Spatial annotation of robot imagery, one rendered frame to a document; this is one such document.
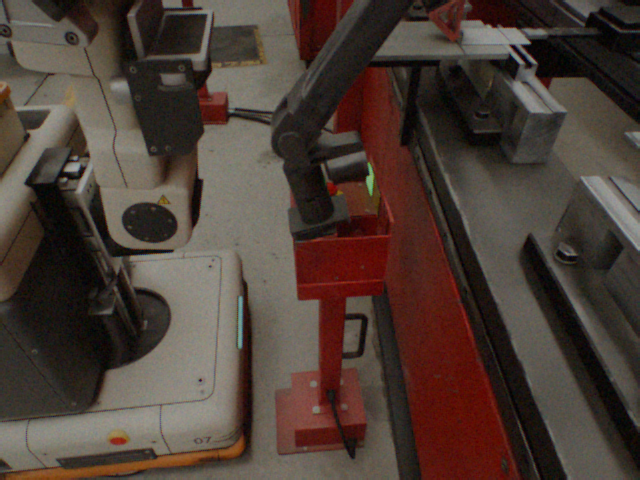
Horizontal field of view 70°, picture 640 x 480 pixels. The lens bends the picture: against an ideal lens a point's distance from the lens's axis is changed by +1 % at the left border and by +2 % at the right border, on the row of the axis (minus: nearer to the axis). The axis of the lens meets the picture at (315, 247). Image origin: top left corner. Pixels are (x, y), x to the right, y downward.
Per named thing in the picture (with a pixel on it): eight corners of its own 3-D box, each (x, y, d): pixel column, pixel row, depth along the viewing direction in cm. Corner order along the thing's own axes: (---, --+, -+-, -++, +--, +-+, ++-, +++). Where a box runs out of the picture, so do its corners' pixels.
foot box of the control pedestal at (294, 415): (275, 390, 142) (272, 369, 134) (353, 383, 144) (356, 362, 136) (277, 455, 128) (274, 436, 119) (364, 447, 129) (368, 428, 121)
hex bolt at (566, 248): (549, 249, 58) (554, 240, 57) (571, 249, 58) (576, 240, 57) (558, 264, 56) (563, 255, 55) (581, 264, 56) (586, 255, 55)
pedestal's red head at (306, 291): (291, 231, 97) (287, 159, 85) (364, 226, 98) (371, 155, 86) (297, 302, 83) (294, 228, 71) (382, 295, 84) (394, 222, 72)
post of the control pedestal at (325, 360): (318, 388, 129) (319, 252, 92) (336, 387, 130) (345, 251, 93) (320, 406, 126) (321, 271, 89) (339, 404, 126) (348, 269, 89)
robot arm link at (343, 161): (274, 110, 68) (274, 137, 61) (349, 88, 67) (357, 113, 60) (297, 176, 76) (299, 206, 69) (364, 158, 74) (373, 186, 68)
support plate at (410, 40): (352, 27, 94) (352, 22, 93) (479, 25, 94) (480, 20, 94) (360, 61, 81) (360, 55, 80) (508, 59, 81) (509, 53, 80)
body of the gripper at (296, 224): (352, 225, 74) (342, 190, 69) (292, 241, 75) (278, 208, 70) (346, 201, 79) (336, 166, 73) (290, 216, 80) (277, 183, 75)
